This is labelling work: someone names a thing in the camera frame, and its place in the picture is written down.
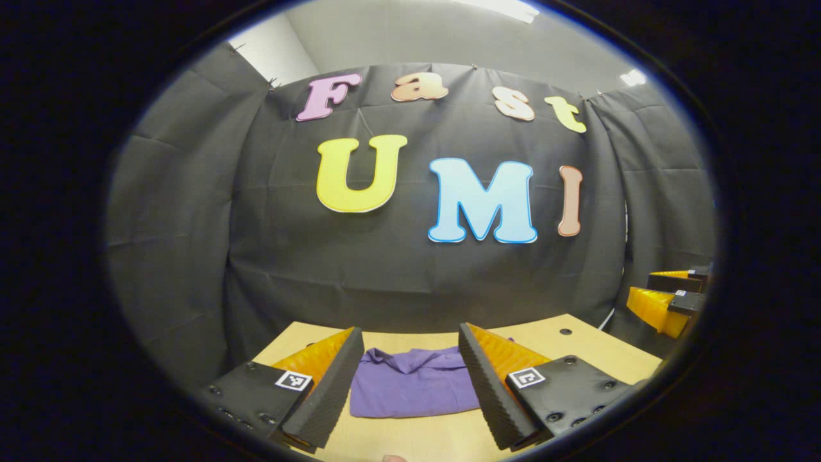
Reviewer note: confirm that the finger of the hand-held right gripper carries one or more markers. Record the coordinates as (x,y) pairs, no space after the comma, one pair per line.
(660,311)
(673,282)

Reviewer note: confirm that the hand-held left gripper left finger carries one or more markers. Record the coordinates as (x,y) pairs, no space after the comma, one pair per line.
(324,404)

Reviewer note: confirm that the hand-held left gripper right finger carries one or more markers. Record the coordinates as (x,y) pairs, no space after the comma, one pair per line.
(494,404)

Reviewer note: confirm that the purple knitted cardigan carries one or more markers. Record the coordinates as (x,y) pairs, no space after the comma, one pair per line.
(410,385)

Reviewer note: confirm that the black backdrop cloth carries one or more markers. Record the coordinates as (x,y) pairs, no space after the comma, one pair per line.
(385,276)

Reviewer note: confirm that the small ceiling light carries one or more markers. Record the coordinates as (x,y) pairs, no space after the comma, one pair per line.
(634,77)

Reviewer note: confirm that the long ceiling light panel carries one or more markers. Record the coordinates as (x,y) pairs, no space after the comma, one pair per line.
(507,8)

